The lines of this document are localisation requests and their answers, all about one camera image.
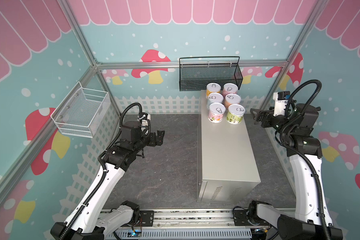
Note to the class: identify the beige metal cabinet counter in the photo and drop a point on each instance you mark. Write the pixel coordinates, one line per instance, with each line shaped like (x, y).
(226, 165)

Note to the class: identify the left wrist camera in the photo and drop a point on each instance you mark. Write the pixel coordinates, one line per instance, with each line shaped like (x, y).
(145, 120)

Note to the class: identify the yellow label can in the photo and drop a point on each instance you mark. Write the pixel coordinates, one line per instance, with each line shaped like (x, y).
(212, 88)

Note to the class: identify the white wire wall basket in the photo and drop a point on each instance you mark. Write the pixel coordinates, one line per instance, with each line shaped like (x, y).
(81, 112)

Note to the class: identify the orange label can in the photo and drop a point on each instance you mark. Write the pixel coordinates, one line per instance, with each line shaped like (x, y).
(231, 99)

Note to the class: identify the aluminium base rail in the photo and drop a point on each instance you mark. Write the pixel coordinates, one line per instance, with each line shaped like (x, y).
(198, 219)

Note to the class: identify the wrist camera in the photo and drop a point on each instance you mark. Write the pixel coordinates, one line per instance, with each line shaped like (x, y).
(281, 100)
(145, 120)

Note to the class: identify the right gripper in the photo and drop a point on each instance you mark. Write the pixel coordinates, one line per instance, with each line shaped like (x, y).
(262, 117)

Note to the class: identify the beige label can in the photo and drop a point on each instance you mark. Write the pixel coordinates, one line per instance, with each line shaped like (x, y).
(216, 112)

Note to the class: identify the white lid can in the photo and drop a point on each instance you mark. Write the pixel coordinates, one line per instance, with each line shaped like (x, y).
(214, 98)

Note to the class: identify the pink label can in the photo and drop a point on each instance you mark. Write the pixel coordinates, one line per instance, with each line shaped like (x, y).
(229, 88)

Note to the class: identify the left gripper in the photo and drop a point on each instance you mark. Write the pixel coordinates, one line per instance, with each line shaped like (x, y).
(154, 143)

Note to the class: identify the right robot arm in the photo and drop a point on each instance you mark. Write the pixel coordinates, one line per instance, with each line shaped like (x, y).
(293, 118)

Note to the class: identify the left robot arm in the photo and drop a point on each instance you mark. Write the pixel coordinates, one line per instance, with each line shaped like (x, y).
(85, 223)

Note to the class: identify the black mesh wall basket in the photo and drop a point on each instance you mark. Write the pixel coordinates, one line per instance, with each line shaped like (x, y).
(197, 72)

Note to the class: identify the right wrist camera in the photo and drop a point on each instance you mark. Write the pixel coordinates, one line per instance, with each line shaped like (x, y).
(281, 100)

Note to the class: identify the green label can front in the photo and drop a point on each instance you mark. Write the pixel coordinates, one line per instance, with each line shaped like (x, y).
(235, 114)

